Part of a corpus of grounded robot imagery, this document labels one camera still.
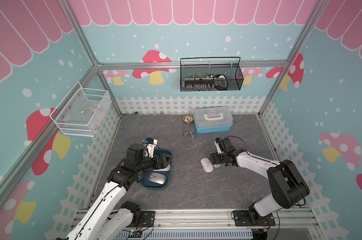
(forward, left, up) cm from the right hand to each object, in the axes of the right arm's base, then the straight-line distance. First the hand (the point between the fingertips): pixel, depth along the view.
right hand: (216, 156), depth 94 cm
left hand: (-11, +28, +17) cm, 35 cm away
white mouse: (-6, +7, 0) cm, 9 cm away
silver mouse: (-13, +36, -2) cm, 39 cm away
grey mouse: (-6, 0, -2) cm, 6 cm away
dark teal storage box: (-16, +42, -2) cm, 46 cm away
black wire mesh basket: (+42, -12, +33) cm, 55 cm away
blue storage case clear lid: (+24, +1, +9) cm, 26 cm away
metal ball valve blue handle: (+19, +14, 0) cm, 24 cm away
